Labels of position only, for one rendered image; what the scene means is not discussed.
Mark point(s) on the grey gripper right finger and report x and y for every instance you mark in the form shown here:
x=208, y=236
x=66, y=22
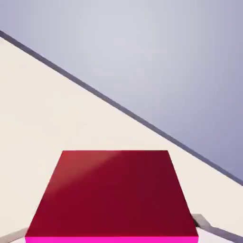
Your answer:
x=210, y=232

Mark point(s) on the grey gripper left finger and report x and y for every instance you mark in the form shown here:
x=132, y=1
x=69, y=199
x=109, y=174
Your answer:
x=14, y=238

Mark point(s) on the small magenta cube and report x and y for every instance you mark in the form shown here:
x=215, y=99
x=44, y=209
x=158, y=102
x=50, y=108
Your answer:
x=114, y=199

